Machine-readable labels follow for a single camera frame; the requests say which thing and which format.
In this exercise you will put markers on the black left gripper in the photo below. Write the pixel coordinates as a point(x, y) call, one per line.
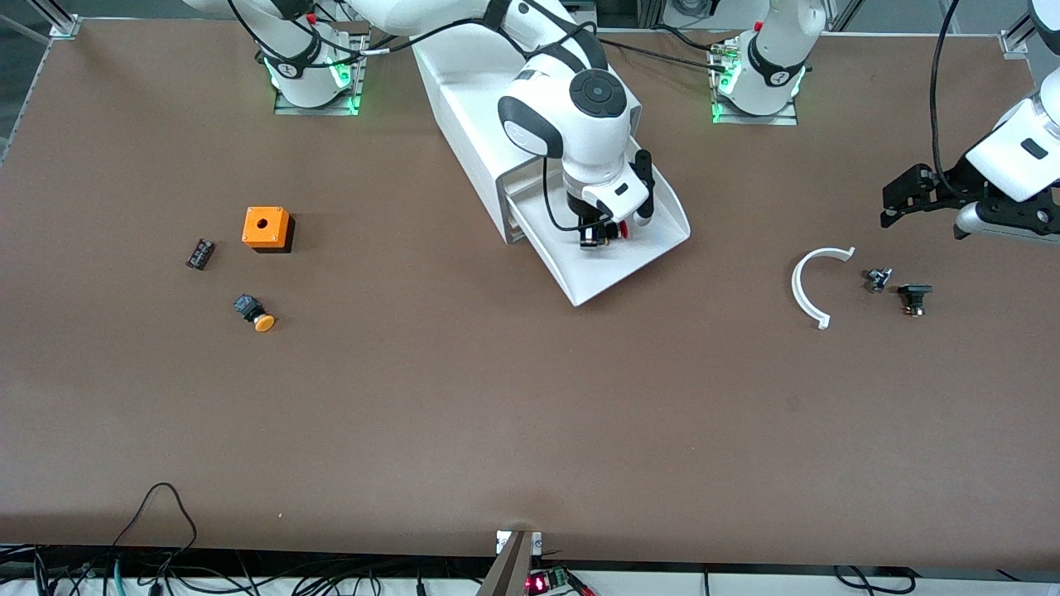
point(954, 184)

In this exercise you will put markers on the orange button enclosure box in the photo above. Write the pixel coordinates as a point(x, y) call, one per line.
point(277, 225)

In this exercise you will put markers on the circuit board with red light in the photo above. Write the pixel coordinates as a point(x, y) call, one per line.
point(551, 582)

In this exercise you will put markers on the orange mushroom push button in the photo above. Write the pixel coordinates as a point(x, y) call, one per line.
point(263, 322)

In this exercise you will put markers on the small black connector block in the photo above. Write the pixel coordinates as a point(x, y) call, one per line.
point(201, 254)

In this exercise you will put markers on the white plastic drawer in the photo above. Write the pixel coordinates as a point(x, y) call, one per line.
point(613, 269)

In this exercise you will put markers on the white curved plastic bracket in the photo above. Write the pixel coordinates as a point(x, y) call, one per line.
point(795, 285)

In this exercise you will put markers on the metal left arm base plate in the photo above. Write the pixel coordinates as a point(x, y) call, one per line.
point(720, 118)

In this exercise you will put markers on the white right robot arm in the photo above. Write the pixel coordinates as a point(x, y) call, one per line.
point(580, 124)

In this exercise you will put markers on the white drawer cabinet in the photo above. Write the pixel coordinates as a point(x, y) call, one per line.
point(464, 91)

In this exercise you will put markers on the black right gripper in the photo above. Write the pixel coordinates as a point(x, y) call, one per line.
point(590, 222)

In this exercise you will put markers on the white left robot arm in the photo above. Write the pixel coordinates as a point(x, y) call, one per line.
point(778, 58)

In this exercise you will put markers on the grey metal post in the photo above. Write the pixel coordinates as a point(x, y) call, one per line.
point(507, 571)

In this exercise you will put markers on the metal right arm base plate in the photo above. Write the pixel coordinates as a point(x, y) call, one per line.
point(286, 106)

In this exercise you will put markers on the red mushroom push button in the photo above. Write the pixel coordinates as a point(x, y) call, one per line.
point(619, 231)

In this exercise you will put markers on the aluminium frame profile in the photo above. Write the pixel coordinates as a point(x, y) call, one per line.
point(58, 21)
point(1017, 40)

